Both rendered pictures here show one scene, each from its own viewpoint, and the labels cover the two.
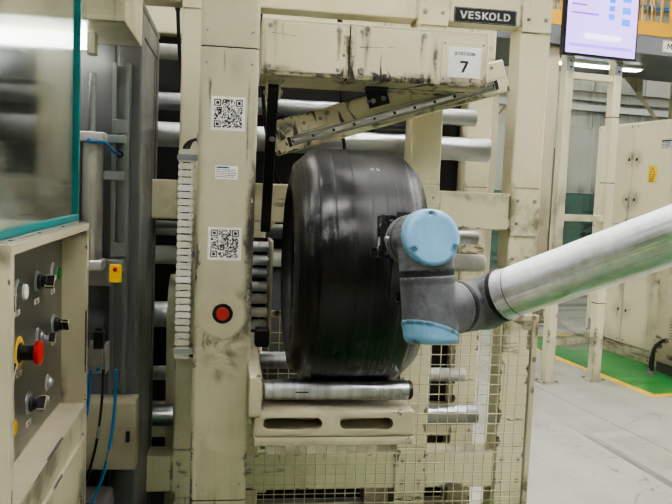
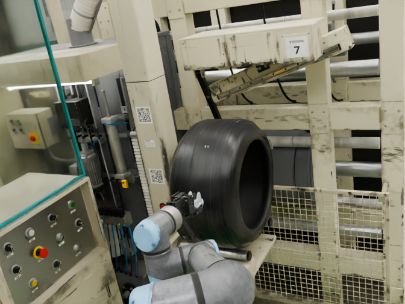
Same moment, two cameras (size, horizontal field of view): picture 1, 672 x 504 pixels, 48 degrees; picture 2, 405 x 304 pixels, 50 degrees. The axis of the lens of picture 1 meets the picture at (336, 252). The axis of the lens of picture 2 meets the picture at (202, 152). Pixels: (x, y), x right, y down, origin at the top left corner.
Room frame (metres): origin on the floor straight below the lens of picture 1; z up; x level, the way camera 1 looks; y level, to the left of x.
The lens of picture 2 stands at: (0.39, -1.05, 1.95)
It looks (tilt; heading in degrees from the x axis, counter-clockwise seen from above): 20 degrees down; 38
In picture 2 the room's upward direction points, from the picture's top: 10 degrees counter-clockwise
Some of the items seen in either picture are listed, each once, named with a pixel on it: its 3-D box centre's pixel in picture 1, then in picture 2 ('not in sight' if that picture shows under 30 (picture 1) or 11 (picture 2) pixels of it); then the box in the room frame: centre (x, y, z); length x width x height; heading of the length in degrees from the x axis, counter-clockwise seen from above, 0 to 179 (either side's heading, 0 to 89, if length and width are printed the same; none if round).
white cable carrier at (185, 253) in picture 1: (186, 254); (146, 178); (1.71, 0.34, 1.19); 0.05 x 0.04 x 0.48; 8
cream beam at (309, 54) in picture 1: (369, 60); (252, 44); (2.12, -0.07, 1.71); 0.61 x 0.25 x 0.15; 98
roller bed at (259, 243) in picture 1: (236, 289); not in sight; (2.15, 0.28, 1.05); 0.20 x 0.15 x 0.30; 98
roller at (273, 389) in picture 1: (336, 389); (213, 250); (1.67, -0.01, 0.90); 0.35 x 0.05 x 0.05; 98
